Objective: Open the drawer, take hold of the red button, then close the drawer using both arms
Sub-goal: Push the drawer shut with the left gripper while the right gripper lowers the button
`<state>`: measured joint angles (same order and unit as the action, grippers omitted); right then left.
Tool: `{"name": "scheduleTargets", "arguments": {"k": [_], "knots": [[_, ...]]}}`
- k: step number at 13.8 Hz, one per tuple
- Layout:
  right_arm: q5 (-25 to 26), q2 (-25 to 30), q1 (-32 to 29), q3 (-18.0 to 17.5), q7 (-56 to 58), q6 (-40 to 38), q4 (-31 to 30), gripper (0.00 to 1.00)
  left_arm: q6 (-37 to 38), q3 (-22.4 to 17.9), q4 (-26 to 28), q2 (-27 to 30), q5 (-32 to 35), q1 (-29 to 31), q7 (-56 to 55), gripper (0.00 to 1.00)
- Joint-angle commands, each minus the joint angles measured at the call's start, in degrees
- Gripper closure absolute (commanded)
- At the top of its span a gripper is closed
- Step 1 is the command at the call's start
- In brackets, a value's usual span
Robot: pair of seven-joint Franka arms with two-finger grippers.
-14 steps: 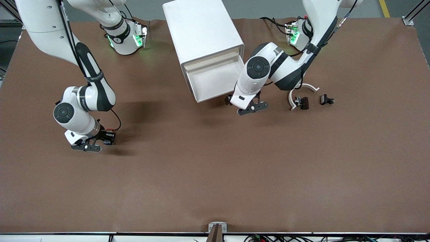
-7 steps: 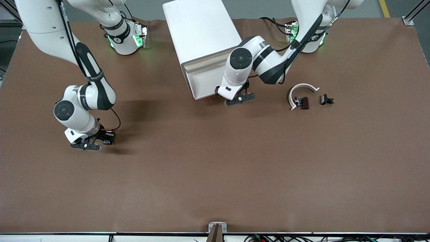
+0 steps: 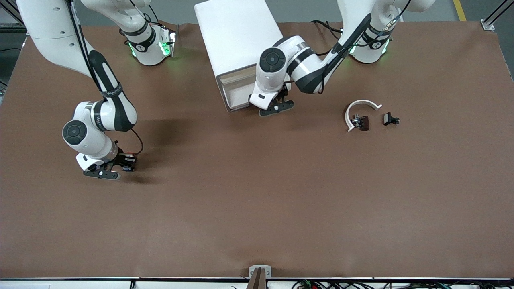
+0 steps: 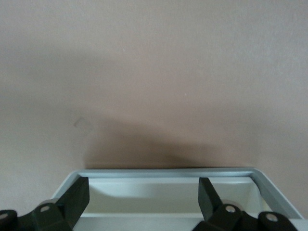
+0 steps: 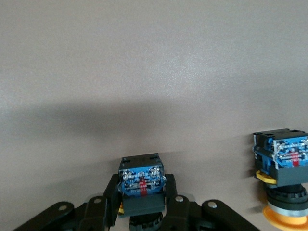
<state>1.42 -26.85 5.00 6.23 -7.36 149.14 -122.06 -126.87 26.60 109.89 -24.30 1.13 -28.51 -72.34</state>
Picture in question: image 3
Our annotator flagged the red emergency stop button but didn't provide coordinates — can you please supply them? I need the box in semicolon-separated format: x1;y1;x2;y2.
120;153;138;172

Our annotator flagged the white curved pipe clamp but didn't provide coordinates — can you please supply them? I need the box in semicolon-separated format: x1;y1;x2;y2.
345;100;382;132

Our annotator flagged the brown table cover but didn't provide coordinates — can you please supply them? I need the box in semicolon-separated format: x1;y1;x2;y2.
0;21;514;279

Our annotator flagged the yellow floor tape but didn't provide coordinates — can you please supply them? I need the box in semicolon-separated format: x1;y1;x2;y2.
453;0;468;21

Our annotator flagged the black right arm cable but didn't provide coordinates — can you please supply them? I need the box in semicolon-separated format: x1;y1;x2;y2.
68;0;144;156

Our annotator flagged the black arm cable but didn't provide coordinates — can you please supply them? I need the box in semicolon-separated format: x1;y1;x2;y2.
68;0;144;156
383;0;412;35

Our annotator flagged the black base cable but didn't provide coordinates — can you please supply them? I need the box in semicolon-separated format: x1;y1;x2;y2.
310;19;344;41

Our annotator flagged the metal table edge rail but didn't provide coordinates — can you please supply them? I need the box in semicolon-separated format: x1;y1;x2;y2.
0;276;514;281

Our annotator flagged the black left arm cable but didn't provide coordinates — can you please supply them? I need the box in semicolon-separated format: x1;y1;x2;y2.
383;0;412;35

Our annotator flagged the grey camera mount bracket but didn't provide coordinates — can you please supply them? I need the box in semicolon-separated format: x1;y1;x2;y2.
249;265;272;279

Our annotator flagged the brown camera post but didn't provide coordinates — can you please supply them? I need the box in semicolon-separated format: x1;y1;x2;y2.
246;268;267;289

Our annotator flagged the aluminium frame profile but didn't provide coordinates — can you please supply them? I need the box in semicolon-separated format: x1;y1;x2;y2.
481;0;514;31
0;0;29;36

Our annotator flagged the tangled cable bundle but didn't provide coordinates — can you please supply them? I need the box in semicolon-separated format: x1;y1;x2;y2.
291;279;500;289

